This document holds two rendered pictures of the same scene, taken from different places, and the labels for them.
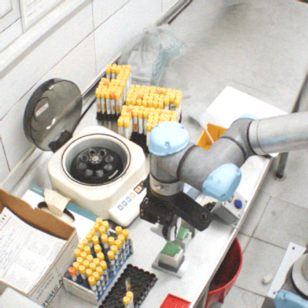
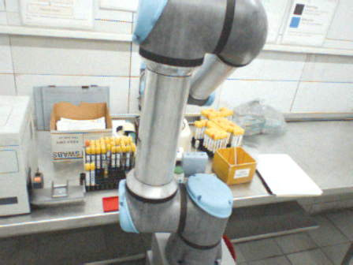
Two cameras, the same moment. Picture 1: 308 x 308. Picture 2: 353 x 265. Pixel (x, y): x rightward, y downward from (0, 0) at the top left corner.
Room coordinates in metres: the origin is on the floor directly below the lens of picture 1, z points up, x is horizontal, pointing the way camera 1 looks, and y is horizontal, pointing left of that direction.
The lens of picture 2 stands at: (0.11, -0.73, 1.59)
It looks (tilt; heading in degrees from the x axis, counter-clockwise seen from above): 27 degrees down; 41
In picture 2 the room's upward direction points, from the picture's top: 8 degrees clockwise
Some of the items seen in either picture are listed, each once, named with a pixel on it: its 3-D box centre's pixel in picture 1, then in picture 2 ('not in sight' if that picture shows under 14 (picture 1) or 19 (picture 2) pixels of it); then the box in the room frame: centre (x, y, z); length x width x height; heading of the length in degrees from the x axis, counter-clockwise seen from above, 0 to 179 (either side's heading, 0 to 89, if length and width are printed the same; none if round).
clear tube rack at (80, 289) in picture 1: (98, 265); (109, 159); (0.70, 0.14, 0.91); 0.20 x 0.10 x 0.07; 152
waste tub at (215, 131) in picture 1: (219, 154); (233, 165); (1.09, -0.21, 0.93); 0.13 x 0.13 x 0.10; 67
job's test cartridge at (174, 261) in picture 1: (171, 256); not in sight; (0.73, -0.05, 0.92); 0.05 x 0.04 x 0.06; 62
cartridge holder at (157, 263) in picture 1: (171, 262); not in sight; (0.73, -0.05, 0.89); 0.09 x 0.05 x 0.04; 62
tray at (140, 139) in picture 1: (148, 139); (208, 145); (1.19, 0.01, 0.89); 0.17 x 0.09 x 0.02; 79
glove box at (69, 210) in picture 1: (58, 214); (124, 135); (0.86, 0.26, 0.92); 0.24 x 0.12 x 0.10; 62
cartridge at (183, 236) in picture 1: (179, 239); not in sight; (0.79, -0.08, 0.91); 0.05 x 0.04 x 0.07; 62
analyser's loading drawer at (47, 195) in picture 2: not in sight; (53, 192); (0.43, 0.07, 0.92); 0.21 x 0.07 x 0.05; 152
